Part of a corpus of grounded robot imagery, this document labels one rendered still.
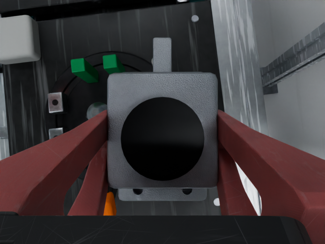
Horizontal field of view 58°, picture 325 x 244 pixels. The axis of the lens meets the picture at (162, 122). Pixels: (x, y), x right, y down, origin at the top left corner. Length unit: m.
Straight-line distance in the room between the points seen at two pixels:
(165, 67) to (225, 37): 0.20
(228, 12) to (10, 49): 0.24
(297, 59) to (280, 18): 0.18
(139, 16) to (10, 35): 0.14
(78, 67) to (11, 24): 0.12
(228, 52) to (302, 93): 0.16
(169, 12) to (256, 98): 0.14
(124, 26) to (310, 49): 0.19
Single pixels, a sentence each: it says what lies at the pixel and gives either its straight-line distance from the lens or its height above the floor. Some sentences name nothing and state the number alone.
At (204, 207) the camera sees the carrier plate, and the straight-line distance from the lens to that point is 0.33.
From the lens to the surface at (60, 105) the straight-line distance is 0.30.
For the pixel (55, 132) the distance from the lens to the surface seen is 0.30.
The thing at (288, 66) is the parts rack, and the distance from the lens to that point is 0.34.
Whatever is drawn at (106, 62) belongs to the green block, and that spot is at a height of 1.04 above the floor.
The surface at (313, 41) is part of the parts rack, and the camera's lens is 0.30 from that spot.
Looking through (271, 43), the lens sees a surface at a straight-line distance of 0.47.
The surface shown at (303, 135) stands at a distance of 0.47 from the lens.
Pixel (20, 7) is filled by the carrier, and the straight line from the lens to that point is 0.39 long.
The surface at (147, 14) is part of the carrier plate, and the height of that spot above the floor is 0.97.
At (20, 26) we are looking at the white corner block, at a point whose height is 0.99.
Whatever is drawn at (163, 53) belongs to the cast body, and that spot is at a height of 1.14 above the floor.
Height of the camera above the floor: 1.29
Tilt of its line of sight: 86 degrees down
